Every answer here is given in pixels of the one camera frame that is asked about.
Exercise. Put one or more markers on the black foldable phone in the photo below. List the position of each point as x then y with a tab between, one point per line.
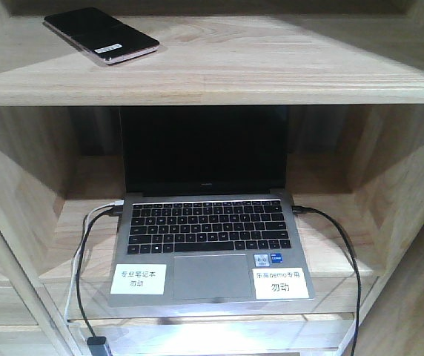
101	35

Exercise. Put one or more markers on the wooden desk shelf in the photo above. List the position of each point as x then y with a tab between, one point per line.
359	60

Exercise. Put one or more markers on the grey usb adapter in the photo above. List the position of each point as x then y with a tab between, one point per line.
99	346

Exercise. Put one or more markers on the silver laptop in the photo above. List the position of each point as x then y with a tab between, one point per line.
206	217

